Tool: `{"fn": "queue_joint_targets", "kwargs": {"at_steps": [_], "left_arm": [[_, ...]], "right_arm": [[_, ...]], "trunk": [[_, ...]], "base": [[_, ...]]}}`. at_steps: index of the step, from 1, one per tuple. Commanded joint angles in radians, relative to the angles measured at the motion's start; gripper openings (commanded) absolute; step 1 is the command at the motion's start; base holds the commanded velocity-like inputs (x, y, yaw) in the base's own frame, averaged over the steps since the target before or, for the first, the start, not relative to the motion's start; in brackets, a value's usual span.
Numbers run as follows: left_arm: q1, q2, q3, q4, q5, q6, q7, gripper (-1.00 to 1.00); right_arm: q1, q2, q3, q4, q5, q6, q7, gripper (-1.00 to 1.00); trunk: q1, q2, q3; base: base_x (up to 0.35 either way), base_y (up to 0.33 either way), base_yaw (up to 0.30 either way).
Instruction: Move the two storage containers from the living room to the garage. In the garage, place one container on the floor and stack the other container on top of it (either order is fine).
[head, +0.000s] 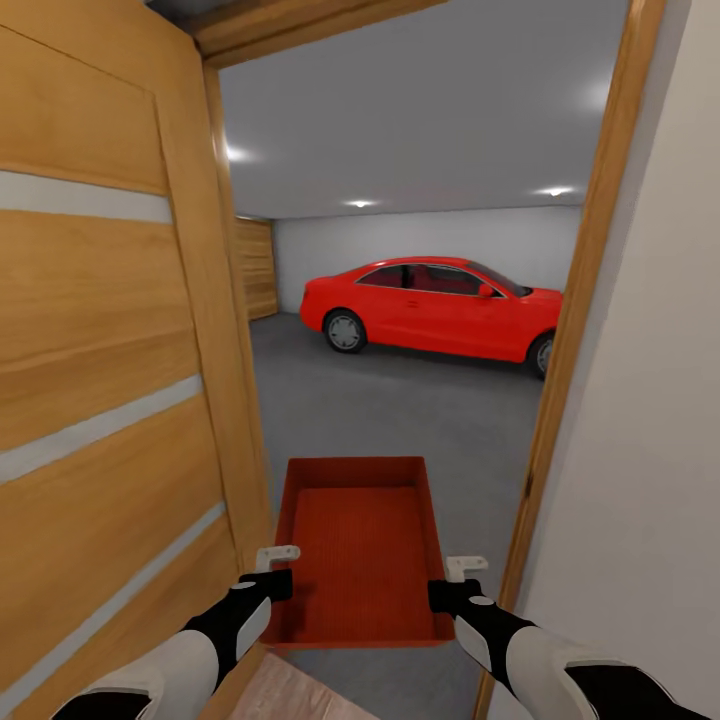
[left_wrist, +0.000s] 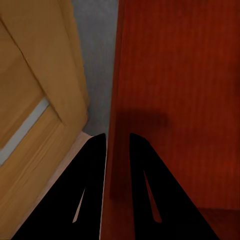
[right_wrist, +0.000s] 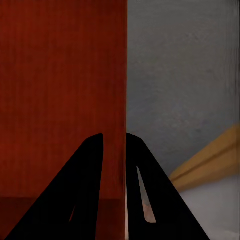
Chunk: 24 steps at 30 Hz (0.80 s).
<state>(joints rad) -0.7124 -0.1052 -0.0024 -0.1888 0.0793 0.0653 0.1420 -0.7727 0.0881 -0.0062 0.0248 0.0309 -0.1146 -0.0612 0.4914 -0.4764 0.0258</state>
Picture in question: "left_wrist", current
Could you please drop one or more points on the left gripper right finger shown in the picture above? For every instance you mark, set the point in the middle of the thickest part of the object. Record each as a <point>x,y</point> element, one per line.
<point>181,220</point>

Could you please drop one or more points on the storage box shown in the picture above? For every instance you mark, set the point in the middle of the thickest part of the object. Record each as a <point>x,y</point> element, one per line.
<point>176,82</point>

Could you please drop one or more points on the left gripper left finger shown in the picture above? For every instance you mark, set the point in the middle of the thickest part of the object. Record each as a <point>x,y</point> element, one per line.
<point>53,216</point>

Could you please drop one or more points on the door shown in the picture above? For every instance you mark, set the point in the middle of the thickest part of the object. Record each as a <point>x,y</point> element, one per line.
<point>44,98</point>

